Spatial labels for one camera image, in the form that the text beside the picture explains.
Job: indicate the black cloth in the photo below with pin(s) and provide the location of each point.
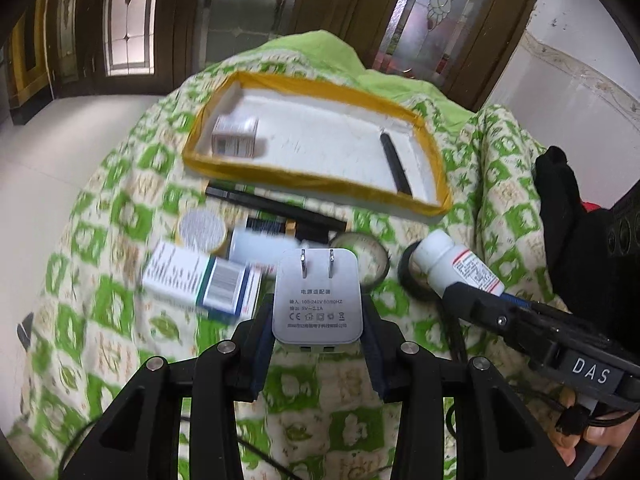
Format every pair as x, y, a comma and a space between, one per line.
560, 210

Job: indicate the person's right hand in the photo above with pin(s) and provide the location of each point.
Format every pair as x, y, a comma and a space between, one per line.
567, 445

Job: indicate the small grey object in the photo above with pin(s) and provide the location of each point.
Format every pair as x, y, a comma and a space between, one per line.
26, 332

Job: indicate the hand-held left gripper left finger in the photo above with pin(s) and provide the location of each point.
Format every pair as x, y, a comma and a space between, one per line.
262, 350

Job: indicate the small white medicine box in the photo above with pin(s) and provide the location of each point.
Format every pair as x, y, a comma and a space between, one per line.
235, 135

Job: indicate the blue and white medicine box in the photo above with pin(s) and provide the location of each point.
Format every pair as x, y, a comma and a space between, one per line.
200, 280

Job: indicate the gold framed panel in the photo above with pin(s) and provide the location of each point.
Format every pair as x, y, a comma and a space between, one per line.
22, 75

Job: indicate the black tape roll red core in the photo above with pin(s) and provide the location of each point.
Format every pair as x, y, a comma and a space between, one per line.
407, 280

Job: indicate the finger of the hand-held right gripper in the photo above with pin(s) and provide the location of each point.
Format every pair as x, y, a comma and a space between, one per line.
480, 310
525, 305

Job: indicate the white tray with yellow edge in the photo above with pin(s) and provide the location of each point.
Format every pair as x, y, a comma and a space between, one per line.
320, 145

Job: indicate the small white bottle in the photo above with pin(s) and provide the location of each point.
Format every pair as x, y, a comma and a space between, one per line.
250, 250

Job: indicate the wooden door with leaded glass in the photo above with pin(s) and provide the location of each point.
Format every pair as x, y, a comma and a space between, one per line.
95, 35

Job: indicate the dark blue box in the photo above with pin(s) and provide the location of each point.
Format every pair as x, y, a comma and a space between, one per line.
270, 225

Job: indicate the black pen on cloth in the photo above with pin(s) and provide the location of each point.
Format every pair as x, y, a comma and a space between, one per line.
300, 212

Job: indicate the white pill bottle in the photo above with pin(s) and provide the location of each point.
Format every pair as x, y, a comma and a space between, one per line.
440, 260

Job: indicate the wooden door with floral glass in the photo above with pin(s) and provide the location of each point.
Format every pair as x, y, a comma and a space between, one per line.
500, 35

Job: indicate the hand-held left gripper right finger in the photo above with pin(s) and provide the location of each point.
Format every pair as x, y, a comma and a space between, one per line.
375, 360

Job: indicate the green patterned blanket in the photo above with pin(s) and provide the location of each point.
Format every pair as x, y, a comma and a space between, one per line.
125, 210

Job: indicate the white power adapter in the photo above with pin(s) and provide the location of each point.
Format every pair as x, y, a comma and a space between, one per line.
317, 310

